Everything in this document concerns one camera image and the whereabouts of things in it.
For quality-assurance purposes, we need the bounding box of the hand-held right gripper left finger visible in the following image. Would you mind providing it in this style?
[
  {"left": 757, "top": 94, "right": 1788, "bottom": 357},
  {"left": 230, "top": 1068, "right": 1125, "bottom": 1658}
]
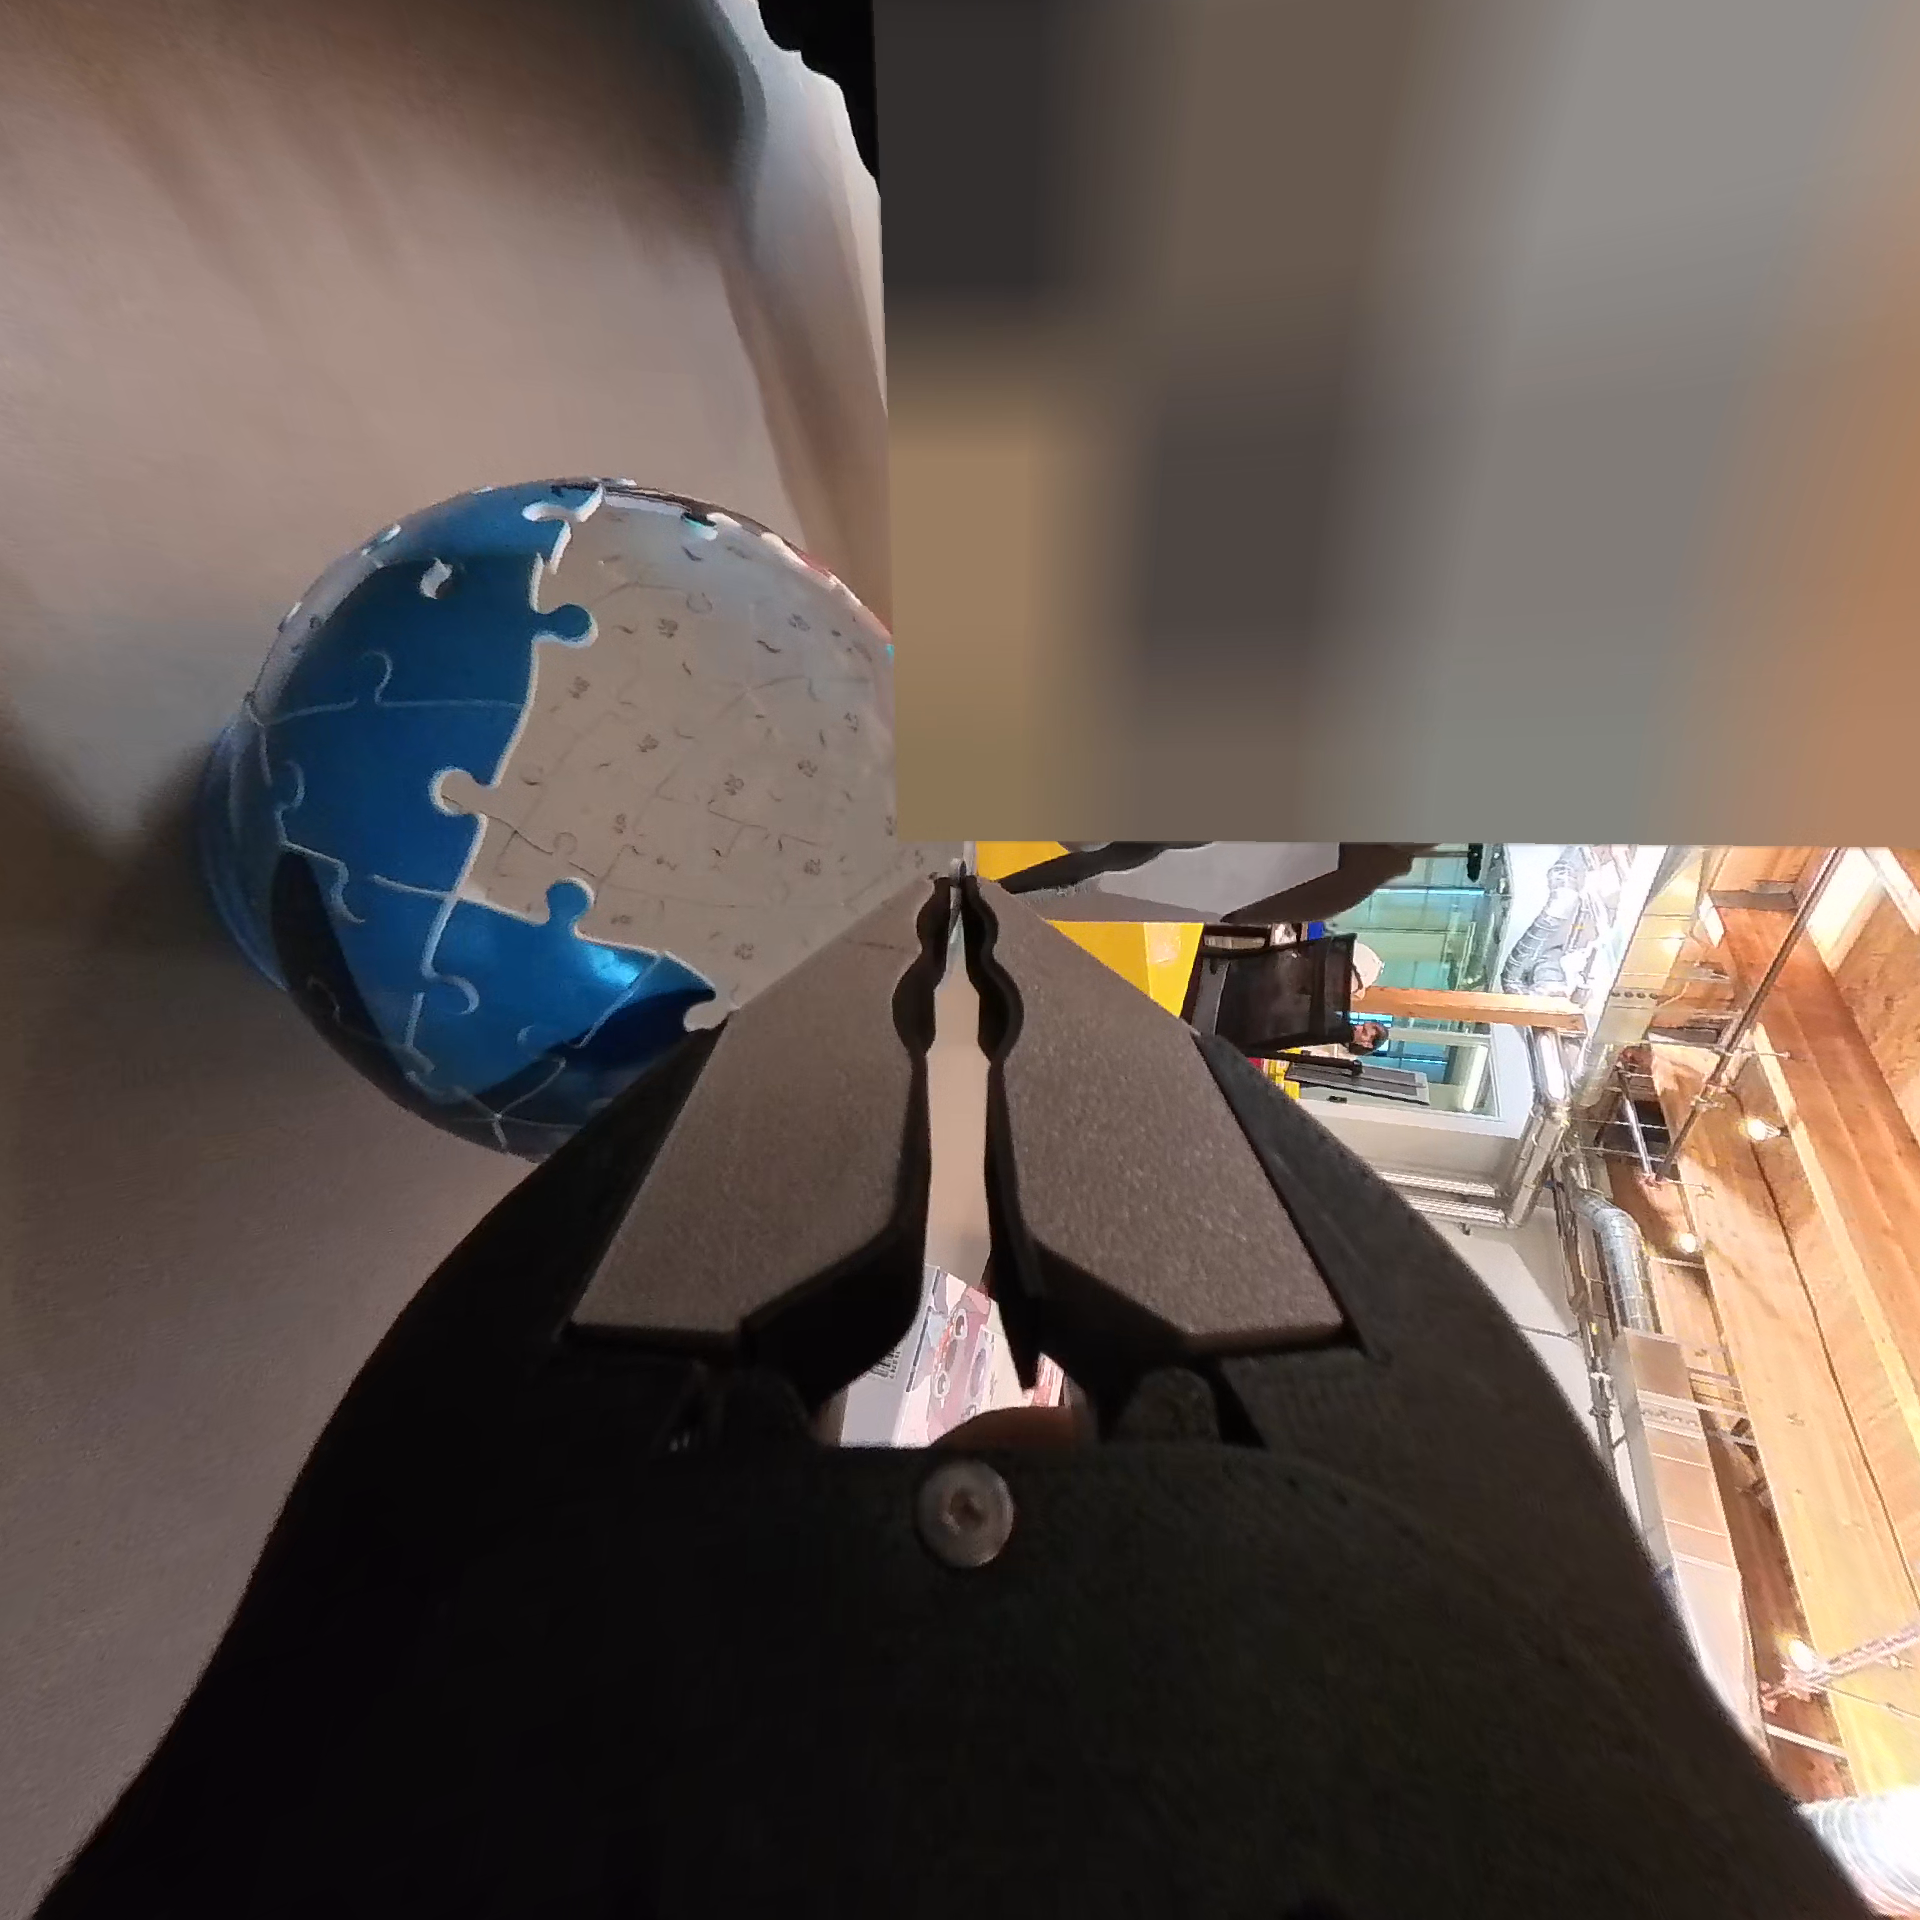
[{"left": 566, "top": 878, "right": 951, "bottom": 1415}]

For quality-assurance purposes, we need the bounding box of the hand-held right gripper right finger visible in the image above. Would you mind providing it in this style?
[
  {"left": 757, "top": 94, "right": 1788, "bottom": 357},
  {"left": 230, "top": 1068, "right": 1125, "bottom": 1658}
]
[{"left": 960, "top": 878, "right": 1346, "bottom": 1401}]

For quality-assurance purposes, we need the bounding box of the blue puzzle ball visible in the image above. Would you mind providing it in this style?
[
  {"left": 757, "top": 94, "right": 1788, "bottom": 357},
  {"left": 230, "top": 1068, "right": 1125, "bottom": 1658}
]
[{"left": 246, "top": 476, "right": 902, "bottom": 1164}]

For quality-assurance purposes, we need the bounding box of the printed puzzle box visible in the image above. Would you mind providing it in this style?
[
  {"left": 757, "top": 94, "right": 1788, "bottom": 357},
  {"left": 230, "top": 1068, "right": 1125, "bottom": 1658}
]
[{"left": 839, "top": 1266, "right": 1084, "bottom": 1445}]

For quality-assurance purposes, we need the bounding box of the yellow plastic bin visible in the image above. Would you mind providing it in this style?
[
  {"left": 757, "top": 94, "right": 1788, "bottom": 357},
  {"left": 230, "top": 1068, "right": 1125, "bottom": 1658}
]
[{"left": 970, "top": 844, "right": 1204, "bottom": 1036}]

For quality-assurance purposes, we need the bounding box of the black chair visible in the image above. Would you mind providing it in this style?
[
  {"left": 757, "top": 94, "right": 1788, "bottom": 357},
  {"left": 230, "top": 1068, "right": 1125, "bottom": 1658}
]
[{"left": 1185, "top": 932, "right": 1359, "bottom": 1058}]

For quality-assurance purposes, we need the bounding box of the silver round ventilation duct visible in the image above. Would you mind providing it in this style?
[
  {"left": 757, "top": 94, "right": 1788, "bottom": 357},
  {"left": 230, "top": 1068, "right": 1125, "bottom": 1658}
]
[{"left": 1553, "top": 1178, "right": 1657, "bottom": 1336}]

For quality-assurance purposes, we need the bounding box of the rectangular metal air duct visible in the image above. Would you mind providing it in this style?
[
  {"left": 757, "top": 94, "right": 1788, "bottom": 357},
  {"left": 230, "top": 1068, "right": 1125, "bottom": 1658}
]
[{"left": 1610, "top": 1328, "right": 1779, "bottom": 1741}]

